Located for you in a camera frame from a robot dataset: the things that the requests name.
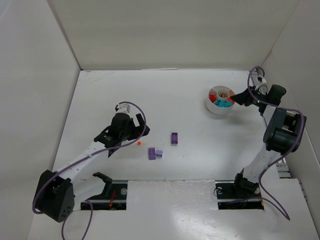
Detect brown lego brick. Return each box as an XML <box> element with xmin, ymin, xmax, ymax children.
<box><xmin>220</xmin><ymin>92</ymin><xmax>228</xmax><ymax>98</ymax></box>

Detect teal lego brick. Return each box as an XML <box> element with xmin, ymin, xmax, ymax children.
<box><xmin>214</xmin><ymin>100</ymin><xmax>233</xmax><ymax>108</ymax></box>

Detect large red lego brick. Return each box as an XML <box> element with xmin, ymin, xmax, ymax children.
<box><xmin>208</xmin><ymin>94</ymin><xmax>217</xmax><ymax>103</ymax></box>

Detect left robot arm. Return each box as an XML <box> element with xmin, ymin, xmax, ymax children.
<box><xmin>32</xmin><ymin>110</ymin><xmax>150</xmax><ymax>223</ymax></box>

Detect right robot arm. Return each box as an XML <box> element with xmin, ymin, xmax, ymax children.
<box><xmin>230</xmin><ymin>84</ymin><xmax>307</xmax><ymax>194</ymax></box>

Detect white round divided container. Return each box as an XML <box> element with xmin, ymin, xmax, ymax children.
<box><xmin>205</xmin><ymin>85</ymin><xmax>235</xmax><ymax>116</ymax></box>

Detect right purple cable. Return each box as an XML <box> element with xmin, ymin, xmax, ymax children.
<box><xmin>247</xmin><ymin>65</ymin><xmax>308</xmax><ymax>221</ymax></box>

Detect purple cable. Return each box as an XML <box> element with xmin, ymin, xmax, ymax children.
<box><xmin>32</xmin><ymin>101</ymin><xmax>148</xmax><ymax>240</ymax></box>
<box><xmin>247</xmin><ymin>65</ymin><xmax>308</xmax><ymax>221</ymax></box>

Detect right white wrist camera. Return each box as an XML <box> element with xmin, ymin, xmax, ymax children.
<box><xmin>250</xmin><ymin>69</ymin><xmax>268</xmax><ymax>95</ymax></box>

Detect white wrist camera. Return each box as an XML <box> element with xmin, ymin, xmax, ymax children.
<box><xmin>115</xmin><ymin>103</ymin><xmax>131</xmax><ymax>115</ymax></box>
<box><xmin>250</xmin><ymin>69</ymin><xmax>268</xmax><ymax>95</ymax></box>

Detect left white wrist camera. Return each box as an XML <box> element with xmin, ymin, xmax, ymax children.
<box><xmin>115</xmin><ymin>103</ymin><xmax>131</xmax><ymax>115</ymax></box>

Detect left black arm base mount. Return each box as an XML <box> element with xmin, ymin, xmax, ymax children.
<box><xmin>78</xmin><ymin>172</ymin><xmax>128</xmax><ymax>211</ymax></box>

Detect aluminium rail on right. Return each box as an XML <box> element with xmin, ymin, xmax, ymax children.
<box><xmin>249</xmin><ymin>70</ymin><xmax>291</xmax><ymax>178</ymax></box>

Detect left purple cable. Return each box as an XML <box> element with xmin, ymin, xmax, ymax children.
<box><xmin>32</xmin><ymin>101</ymin><xmax>148</xmax><ymax>240</ymax></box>

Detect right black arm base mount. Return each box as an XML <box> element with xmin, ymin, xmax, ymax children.
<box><xmin>213</xmin><ymin>173</ymin><xmax>264</xmax><ymax>210</ymax></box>

